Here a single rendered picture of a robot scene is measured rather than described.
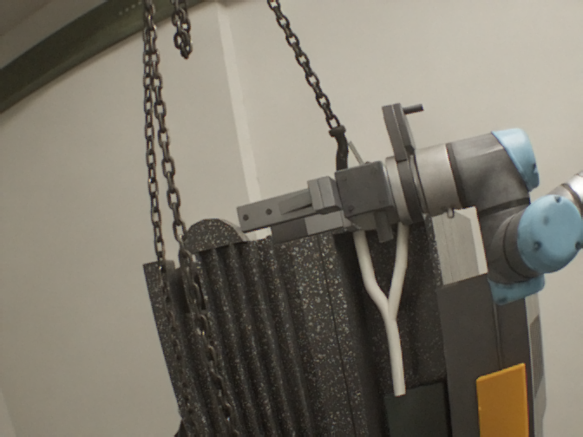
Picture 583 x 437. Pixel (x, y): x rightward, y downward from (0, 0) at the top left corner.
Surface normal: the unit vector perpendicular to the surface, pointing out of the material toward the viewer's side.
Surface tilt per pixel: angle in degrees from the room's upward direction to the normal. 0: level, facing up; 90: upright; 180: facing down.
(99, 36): 90
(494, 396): 90
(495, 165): 91
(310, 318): 90
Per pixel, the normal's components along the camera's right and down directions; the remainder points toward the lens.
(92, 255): -0.50, 0.00
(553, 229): 0.08, -0.14
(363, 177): -0.22, -0.11
